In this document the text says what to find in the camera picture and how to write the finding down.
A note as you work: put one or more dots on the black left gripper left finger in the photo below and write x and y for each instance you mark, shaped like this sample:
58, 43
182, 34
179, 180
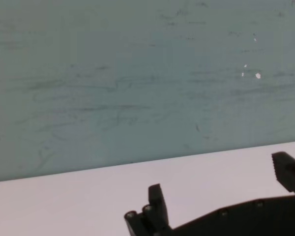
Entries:
157, 204

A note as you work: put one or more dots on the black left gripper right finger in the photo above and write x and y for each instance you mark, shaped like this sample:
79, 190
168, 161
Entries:
287, 172

